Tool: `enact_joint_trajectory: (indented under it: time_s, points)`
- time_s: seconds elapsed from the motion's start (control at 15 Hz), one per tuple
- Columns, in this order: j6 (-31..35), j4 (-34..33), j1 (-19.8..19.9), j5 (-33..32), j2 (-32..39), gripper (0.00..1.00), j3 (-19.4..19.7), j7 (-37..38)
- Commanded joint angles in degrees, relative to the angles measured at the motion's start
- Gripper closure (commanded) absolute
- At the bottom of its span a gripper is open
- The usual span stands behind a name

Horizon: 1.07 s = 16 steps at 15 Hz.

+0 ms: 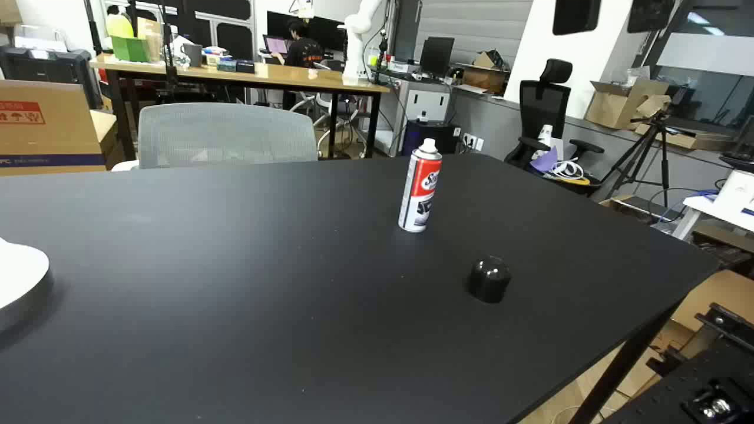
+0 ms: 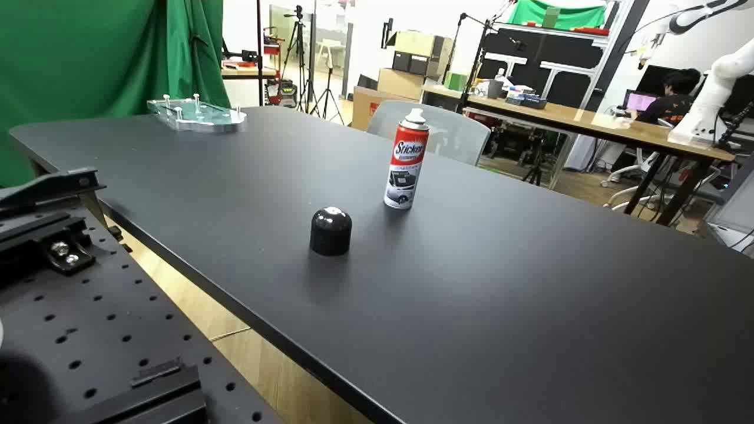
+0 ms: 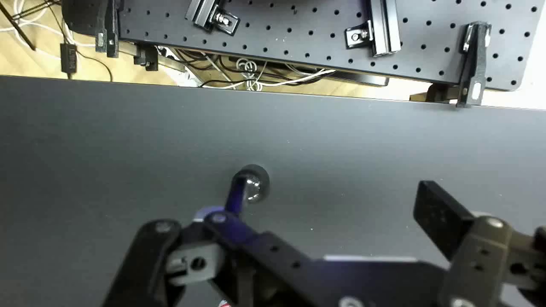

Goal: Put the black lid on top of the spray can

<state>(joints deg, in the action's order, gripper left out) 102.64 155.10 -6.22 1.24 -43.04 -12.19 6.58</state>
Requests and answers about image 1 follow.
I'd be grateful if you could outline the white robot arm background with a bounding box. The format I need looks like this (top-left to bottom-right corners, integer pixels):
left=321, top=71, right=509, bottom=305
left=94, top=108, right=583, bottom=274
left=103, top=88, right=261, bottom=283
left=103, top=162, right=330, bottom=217
left=341, top=0, right=387, bottom=84

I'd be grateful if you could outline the red white spray can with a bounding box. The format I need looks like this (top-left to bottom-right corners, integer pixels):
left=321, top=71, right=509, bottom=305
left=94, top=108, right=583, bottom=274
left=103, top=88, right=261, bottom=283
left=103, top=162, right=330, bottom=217
left=397, top=140, right=443, bottom=234

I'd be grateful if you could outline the wooden desk with black legs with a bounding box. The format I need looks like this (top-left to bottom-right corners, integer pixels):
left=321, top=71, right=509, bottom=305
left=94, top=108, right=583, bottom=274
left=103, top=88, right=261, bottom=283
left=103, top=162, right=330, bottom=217
left=90, top=55, right=388, bottom=160

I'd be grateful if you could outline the black monitor on desk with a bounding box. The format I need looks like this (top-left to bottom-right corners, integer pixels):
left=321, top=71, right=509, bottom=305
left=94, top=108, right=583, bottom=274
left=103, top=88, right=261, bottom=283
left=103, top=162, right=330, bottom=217
left=418, top=37, right=454, bottom=75

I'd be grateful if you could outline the white plastic bottle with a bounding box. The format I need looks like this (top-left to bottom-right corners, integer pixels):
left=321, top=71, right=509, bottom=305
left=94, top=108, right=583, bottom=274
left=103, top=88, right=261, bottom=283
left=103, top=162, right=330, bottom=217
left=537, top=126, right=554, bottom=152

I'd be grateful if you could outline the black high-back office chair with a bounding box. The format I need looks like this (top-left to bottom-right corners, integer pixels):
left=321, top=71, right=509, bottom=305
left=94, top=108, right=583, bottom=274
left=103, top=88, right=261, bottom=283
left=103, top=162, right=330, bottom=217
left=506, top=60, right=601, bottom=195

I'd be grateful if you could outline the grey mesh office chair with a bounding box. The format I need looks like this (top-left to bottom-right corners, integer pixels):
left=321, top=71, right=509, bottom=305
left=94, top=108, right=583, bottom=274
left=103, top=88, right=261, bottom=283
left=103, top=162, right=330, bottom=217
left=137, top=102, right=317, bottom=169

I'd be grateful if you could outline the open cardboard box right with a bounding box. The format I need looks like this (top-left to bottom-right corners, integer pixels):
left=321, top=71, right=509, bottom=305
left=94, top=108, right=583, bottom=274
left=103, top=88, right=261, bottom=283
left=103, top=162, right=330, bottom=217
left=583, top=80, right=668, bottom=129

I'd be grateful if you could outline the green yellow box on desk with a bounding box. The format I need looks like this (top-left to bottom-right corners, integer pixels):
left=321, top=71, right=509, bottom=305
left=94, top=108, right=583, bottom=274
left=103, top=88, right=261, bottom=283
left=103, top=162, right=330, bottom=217
left=105, top=14, right=163, bottom=64

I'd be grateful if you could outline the brown cardboard box left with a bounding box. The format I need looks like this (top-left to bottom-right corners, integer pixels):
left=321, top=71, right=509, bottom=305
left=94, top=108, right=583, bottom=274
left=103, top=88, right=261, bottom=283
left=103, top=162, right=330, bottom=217
left=0, top=80, right=114, bottom=177

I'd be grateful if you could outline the black camera tripod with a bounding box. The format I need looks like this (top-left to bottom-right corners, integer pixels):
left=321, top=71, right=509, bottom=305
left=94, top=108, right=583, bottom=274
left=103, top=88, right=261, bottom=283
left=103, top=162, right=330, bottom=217
left=593, top=110, right=668, bottom=206

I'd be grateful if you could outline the black metal frame lower right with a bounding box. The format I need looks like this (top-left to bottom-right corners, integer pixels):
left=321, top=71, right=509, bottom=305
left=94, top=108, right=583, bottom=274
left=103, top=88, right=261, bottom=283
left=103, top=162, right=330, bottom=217
left=603, top=305, right=754, bottom=424

